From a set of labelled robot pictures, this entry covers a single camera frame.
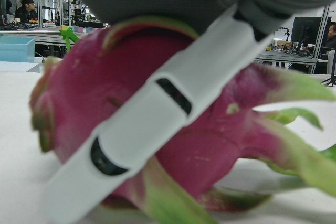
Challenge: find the bright green plastic object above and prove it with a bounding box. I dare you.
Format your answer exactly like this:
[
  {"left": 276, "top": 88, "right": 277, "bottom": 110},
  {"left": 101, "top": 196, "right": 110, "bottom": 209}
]
[{"left": 59, "top": 25, "right": 81, "bottom": 53}]

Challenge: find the light blue plastic bin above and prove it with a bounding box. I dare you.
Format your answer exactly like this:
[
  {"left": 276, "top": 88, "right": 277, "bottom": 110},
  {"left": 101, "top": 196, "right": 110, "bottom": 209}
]
[{"left": 0, "top": 36, "right": 36, "bottom": 63}]

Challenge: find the seated person in black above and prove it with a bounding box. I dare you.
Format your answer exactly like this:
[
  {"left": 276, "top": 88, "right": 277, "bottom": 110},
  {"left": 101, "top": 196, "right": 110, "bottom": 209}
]
[{"left": 14, "top": 0, "right": 47, "bottom": 24}]

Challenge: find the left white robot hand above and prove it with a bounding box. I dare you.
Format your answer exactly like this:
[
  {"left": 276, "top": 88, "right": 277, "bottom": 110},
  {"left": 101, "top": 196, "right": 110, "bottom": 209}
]
[{"left": 39, "top": 0, "right": 336, "bottom": 224}]

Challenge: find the black computer monitor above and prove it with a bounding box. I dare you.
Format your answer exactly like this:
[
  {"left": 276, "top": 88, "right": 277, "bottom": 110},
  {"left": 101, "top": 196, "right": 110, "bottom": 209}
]
[{"left": 290, "top": 16, "right": 332, "bottom": 49}]

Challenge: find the grey lab workbench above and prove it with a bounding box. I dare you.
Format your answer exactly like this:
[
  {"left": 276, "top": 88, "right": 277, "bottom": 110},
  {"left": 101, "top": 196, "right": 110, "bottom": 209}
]
[
  {"left": 254, "top": 47, "right": 328, "bottom": 74},
  {"left": 0, "top": 21, "right": 109, "bottom": 57}
]

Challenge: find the person in dark jacket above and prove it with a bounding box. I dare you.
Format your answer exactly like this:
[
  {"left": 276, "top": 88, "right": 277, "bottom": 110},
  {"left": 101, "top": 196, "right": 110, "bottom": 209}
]
[{"left": 319, "top": 21, "right": 336, "bottom": 55}]

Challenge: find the pink dragon fruit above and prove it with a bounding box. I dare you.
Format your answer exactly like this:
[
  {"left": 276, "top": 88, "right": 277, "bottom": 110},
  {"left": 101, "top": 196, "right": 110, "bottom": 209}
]
[{"left": 28, "top": 15, "right": 336, "bottom": 224}]

